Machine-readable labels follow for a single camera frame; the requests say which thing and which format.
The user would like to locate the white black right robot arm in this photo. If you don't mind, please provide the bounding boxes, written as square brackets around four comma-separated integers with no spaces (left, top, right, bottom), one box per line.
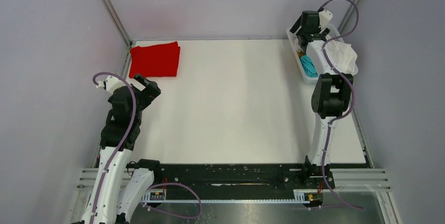
[288,9,353,189]

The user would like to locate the aluminium frame rail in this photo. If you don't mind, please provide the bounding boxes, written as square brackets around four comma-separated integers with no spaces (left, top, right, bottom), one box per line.
[101,0,132,47]

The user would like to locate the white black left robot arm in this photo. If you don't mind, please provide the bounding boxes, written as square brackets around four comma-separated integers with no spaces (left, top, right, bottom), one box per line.
[79,72,163,223]

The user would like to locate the turquoise t shirt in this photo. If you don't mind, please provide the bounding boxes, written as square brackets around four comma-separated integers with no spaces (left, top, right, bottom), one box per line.
[300,55,318,78]

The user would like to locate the folded red t shirt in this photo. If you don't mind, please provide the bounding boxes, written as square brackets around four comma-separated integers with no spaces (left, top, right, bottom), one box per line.
[129,41,181,78]

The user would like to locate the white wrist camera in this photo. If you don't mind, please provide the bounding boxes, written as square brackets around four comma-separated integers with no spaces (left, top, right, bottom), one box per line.
[96,75,126,94]
[318,9,333,31]

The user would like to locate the white t shirt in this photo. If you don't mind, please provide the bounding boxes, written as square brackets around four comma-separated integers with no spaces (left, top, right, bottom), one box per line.
[293,39,358,75]

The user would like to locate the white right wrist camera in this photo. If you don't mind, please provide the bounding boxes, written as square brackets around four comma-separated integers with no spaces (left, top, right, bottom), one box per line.
[318,9,333,31]

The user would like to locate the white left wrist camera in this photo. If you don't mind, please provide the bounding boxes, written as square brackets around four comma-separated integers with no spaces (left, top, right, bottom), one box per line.
[96,75,126,94]

